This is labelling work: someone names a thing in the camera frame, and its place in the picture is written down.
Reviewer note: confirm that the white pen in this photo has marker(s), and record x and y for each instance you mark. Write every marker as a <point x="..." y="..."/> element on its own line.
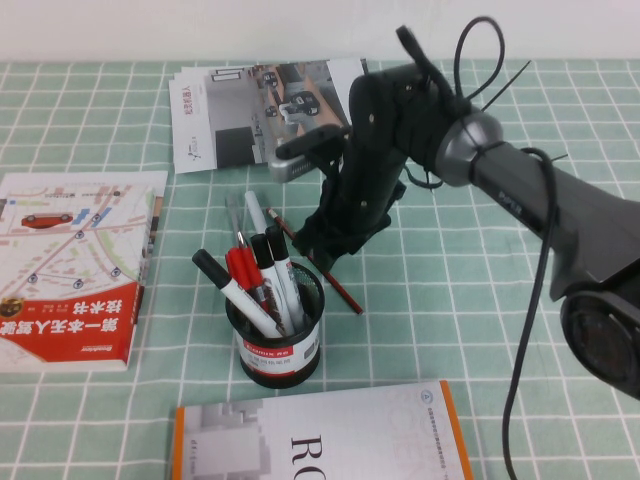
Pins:
<point x="254" y="207"/>

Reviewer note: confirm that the red map cover book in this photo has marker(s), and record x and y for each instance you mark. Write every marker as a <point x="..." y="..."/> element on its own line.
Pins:
<point x="75" y="250"/>

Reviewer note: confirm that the red pen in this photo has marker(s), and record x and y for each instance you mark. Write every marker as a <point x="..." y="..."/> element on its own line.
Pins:
<point x="242" y="267"/>

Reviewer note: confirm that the brochure with office photo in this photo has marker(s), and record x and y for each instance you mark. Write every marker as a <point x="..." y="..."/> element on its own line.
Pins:
<point x="225" y="115"/>

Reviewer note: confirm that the black mesh pen holder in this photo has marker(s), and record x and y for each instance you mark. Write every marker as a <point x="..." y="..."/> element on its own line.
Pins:
<point x="280" y="365"/>

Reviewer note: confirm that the green checkered tablecloth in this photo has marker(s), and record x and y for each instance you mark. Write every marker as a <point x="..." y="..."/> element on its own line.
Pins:
<point x="450" y="280"/>

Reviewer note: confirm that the slanted black-capped white marker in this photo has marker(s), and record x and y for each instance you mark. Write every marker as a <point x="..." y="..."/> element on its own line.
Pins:
<point x="215" y="272"/>

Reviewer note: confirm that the clear grey pen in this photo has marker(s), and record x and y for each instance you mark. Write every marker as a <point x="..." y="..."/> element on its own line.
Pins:
<point x="234" y="217"/>

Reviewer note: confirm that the white brochure underneath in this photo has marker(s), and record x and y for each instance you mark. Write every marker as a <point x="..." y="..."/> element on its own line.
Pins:
<point x="176" y="80"/>

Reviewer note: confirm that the black zip tie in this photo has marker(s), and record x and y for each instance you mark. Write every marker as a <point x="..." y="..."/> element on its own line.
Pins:
<point x="510" y="82"/>

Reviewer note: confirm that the white book with orange edge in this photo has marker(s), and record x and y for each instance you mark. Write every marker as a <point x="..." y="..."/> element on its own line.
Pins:
<point x="350" y="430"/>

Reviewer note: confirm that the red pencil with eraser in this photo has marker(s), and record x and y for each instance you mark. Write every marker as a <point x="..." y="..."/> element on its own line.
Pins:
<point x="346" y="295"/>

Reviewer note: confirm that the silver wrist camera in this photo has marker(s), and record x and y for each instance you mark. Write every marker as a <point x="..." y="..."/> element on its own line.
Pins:
<point x="290" y="167"/>

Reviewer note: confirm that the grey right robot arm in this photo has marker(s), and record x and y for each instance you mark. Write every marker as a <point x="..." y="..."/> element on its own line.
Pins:
<point x="550" y="210"/>

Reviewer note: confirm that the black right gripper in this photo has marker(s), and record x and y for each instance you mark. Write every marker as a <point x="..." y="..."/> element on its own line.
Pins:
<point x="380" y="140"/>

